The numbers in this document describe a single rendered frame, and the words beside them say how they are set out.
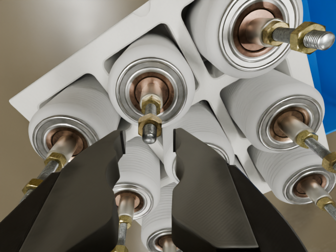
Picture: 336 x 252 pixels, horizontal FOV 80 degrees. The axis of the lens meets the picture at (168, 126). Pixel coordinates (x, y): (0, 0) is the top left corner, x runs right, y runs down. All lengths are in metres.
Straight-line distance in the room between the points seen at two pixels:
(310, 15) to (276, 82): 0.29
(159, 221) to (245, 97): 0.23
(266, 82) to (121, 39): 0.19
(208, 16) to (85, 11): 0.31
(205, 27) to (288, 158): 0.22
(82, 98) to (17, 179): 0.50
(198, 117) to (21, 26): 0.40
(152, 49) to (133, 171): 0.16
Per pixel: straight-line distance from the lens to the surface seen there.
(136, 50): 0.21
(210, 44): 0.22
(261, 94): 0.26
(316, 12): 0.53
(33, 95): 0.34
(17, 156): 0.68
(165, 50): 0.21
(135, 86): 0.22
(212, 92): 0.30
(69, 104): 0.25
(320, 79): 0.60
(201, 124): 0.27
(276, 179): 0.34
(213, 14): 0.22
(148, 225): 0.37
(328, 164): 0.23
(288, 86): 0.27
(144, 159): 0.32
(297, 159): 0.34
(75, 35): 0.49
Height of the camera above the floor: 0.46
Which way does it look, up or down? 61 degrees down
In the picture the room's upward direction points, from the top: 174 degrees clockwise
